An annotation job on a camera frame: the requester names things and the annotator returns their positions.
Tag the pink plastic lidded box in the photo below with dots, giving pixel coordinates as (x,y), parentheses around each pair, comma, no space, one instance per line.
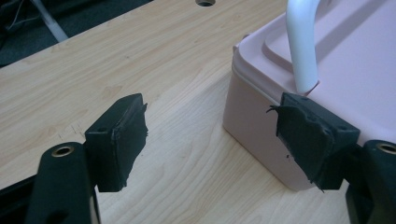
(258,118)

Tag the grey metal stand leg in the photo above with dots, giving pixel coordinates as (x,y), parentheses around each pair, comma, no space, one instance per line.
(49,21)

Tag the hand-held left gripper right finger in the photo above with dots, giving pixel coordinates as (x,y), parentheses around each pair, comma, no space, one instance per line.
(314,146)

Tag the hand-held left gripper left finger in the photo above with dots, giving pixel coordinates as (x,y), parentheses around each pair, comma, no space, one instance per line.
(118,146)

